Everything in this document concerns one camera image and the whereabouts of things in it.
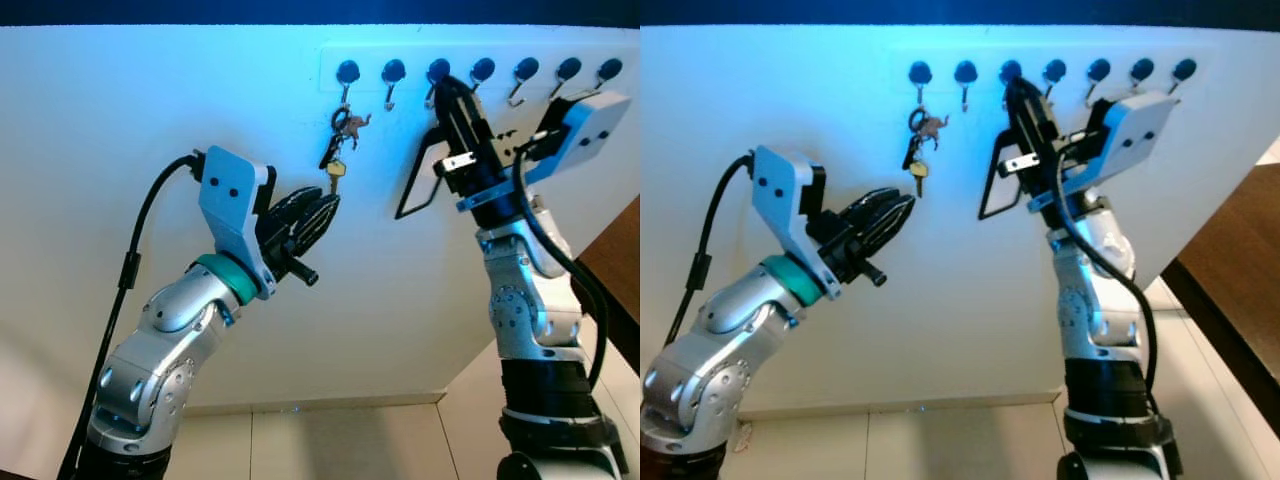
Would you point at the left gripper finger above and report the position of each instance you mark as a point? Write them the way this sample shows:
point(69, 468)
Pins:
point(310, 205)
point(882, 208)
point(315, 232)
point(888, 235)

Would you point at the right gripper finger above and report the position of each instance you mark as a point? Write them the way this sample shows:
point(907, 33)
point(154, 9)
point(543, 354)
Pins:
point(450, 125)
point(1015, 125)
point(475, 125)
point(1040, 125)

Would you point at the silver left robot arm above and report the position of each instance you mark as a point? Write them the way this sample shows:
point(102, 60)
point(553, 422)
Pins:
point(160, 370)
point(710, 370)

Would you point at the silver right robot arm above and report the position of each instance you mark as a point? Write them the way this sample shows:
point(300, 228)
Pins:
point(525, 310)
point(1095, 310)

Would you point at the key bunch with gold key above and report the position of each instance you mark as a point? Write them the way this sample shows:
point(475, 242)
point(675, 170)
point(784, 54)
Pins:
point(335, 172)
point(918, 178)

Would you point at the black knob metal wall hook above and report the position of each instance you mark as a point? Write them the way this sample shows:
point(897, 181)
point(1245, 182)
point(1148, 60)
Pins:
point(1185, 68)
point(393, 70)
point(348, 70)
point(965, 72)
point(609, 67)
point(1054, 70)
point(920, 72)
point(569, 67)
point(482, 68)
point(1142, 68)
point(526, 68)
point(1009, 69)
point(436, 68)
point(1098, 69)

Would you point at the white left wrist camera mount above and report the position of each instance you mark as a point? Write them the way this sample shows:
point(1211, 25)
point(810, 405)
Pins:
point(785, 195)
point(228, 195)

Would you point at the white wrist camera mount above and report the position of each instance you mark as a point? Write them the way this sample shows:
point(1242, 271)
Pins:
point(785, 195)
point(1135, 140)
point(228, 195)
point(590, 135)

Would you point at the white hook rail board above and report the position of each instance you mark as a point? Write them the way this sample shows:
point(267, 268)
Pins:
point(415, 58)
point(987, 60)

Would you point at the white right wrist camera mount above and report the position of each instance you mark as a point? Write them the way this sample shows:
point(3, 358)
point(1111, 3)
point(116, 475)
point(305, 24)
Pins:
point(1135, 140)
point(590, 135)

